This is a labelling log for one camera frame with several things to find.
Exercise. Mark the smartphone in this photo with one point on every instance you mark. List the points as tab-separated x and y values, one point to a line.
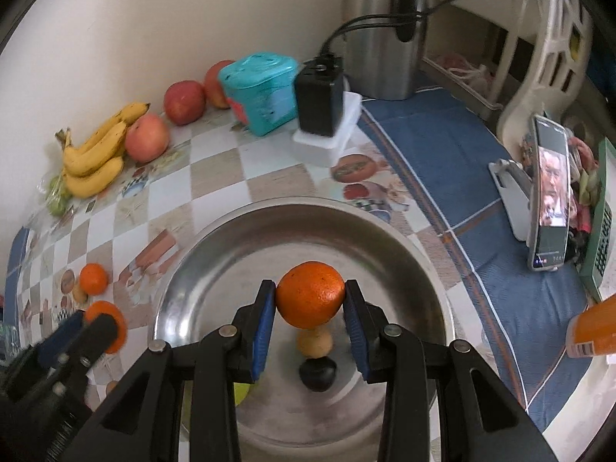
551	192

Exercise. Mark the orange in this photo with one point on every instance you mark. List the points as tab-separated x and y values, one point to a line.
121	334
93	279
310	298

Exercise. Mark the printed checkered tablecloth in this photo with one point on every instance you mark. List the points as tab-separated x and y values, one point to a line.
481	163

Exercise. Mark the green calculator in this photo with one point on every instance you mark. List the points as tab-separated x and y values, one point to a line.
599	231

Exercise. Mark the black power adapter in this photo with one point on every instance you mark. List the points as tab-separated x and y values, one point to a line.
317	101

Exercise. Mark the white plastic rack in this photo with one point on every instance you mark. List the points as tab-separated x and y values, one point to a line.
544	57

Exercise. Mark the clear bag of green fruit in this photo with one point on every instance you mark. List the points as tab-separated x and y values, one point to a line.
57	204

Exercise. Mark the bunch of yellow bananas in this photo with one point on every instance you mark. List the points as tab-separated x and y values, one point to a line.
91	180

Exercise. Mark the steel kettle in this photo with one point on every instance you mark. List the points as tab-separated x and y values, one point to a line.
375	57

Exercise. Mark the small tan round fruit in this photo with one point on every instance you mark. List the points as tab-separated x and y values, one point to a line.
78	294
315	342

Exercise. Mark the white foam box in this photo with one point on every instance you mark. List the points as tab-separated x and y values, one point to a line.
327	147

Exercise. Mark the round metal plate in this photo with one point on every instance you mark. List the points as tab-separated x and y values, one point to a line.
298	231

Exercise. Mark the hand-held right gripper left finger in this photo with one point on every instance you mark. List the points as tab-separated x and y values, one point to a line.
262	327

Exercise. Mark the orange bottle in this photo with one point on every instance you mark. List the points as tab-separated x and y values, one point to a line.
592	329

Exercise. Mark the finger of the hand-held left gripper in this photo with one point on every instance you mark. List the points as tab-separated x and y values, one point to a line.
60	339
98	339

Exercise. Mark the white plastic bag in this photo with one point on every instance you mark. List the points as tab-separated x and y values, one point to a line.
457	65

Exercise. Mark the white phone stand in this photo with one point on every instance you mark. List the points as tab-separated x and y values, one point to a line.
510	192

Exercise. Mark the teal plastic box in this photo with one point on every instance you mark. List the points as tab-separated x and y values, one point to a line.
262	91

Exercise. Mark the pale red apple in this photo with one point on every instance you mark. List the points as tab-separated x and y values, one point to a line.
147	137

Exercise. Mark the dark round fruit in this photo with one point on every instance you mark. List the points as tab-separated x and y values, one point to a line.
316	374

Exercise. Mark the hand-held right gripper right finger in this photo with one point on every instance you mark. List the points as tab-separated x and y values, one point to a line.
356	332

